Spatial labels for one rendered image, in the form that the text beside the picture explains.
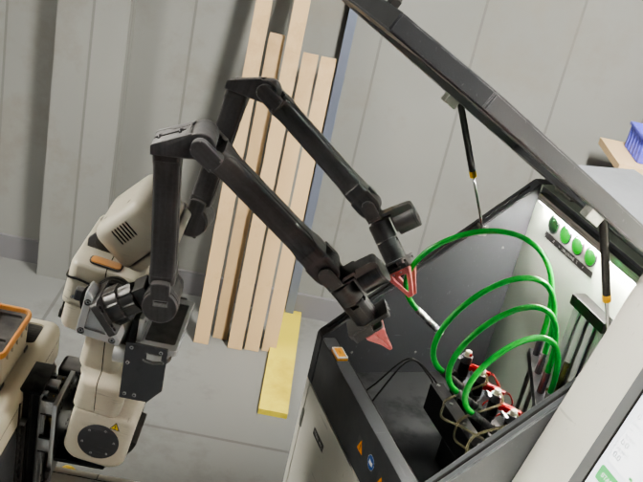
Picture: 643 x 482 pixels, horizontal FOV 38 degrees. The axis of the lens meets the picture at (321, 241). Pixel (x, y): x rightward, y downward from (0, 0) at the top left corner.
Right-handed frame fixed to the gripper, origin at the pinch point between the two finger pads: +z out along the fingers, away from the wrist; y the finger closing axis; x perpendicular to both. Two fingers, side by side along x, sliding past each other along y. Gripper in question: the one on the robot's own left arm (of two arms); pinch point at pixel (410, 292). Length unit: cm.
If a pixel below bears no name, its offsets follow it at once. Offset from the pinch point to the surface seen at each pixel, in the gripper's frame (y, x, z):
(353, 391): -7.8, 22.6, 16.6
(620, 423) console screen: -38, -40, 38
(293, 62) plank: 136, 49, -97
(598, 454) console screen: -37, -33, 42
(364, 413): -14.4, 19.6, 21.6
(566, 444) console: -31, -27, 40
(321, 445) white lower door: 4, 43, 28
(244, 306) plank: 142, 119, -15
